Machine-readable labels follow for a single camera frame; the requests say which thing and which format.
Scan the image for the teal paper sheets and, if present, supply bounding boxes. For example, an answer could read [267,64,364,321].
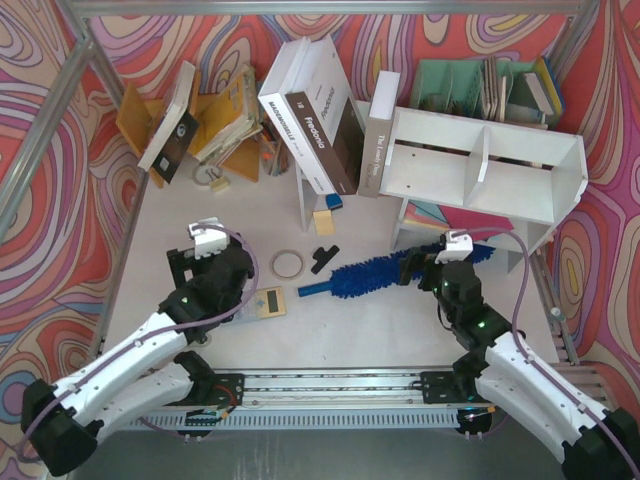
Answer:
[404,201,450,230]

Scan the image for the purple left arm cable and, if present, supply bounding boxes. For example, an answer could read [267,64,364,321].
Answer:
[14,223,261,464]

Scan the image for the blue black small eraser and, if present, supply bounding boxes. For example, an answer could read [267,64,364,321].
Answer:
[325,194,344,211]

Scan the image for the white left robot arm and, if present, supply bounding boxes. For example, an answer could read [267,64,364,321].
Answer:
[19,227,259,477]

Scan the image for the ring with gold binder clip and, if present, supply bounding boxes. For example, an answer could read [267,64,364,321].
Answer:
[192,163,230,194]

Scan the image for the white Mademoiselle book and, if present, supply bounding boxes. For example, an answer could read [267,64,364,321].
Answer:
[258,37,335,195]

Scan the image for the blue yellow folders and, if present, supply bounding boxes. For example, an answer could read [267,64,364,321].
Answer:
[525,57,565,118]

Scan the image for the teal desk organizer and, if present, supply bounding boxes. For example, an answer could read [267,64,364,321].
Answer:
[409,56,564,128]

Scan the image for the brown Fredonia book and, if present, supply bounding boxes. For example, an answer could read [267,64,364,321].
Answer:
[286,37,364,196]

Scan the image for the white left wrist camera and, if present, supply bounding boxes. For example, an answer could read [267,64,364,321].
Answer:
[187,217,229,259]

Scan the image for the clear pencil cup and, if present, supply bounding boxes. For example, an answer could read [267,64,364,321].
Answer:
[259,113,290,177]

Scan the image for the tape roll ring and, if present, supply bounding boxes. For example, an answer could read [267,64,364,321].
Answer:
[270,248,307,280]

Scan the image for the blue microfiber duster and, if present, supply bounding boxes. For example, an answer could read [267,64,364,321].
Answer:
[297,243,496,299]

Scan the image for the white book black cover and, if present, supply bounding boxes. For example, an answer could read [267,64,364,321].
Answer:
[138,61,198,184]

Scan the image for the yellow worn books stack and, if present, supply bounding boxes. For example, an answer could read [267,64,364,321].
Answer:
[190,64,261,165]

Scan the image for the yellow wooden book rack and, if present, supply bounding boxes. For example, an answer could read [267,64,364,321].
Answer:
[116,61,263,187]

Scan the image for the taupe Lonely Ones book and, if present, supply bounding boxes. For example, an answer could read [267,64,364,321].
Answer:
[358,70,401,198]

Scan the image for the black detached gripper part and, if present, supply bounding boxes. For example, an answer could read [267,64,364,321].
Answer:
[311,245,340,275]

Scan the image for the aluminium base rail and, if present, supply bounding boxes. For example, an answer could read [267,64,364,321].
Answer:
[64,368,609,431]

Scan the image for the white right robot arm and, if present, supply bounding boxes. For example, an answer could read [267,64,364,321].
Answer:
[399,246,639,479]

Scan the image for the small wooden block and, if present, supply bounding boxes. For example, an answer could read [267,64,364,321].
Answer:
[313,210,335,236]

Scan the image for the white wooden bookshelf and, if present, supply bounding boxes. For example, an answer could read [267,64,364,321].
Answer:
[380,107,588,270]

